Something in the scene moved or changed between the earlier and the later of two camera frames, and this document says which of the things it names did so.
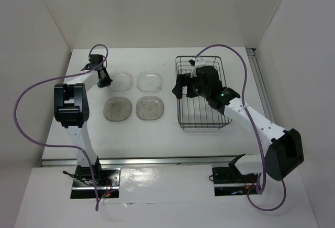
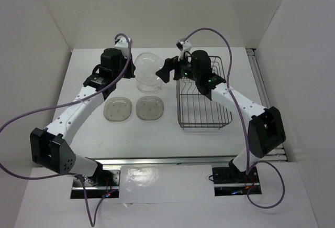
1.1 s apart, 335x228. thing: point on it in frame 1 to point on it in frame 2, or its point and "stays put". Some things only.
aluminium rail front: (145, 162) stays put
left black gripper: (107, 82) to (130, 74)
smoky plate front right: (149, 108) stays put
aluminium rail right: (260, 85) stays put
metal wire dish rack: (195, 112) stays put
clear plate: (122, 81) to (146, 65)
